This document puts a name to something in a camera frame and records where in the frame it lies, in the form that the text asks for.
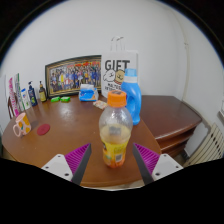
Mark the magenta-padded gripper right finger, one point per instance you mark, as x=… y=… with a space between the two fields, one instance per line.
x=165 y=165

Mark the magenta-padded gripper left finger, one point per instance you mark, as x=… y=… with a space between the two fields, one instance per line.
x=58 y=165

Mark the orange-capped juice bottle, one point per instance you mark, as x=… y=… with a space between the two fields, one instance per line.
x=115 y=133

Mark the flat round red coaster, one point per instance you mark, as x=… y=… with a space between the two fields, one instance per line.
x=43 y=129

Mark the white radiator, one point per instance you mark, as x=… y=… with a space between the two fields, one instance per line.
x=208 y=146

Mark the brown wooden side cabinet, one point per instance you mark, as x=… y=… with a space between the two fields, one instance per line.
x=166 y=116

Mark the pink ceramic mug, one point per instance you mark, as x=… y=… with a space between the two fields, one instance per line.
x=23 y=125

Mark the blue detergent bottle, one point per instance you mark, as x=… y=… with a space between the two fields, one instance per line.
x=135 y=100

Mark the dark yellow-labelled pump bottle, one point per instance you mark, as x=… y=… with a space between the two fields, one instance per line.
x=42 y=95

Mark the white shampoo bottle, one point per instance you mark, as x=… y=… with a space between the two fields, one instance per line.
x=25 y=100

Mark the dark blue pump bottle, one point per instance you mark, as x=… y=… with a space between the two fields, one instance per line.
x=32 y=96

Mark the small snack packet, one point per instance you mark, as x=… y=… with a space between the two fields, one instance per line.
x=100 y=104

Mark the blue tissue pack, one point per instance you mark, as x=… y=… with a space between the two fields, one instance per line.
x=88 y=94

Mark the pink shuttlecock tube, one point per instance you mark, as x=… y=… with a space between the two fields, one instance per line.
x=12 y=96

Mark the white and blue shuttlecock tube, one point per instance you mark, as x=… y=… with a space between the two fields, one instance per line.
x=18 y=90

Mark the framed group photo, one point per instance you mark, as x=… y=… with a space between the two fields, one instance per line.
x=73 y=76

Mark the white paper gift bag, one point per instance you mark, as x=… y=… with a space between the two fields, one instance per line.
x=115 y=71

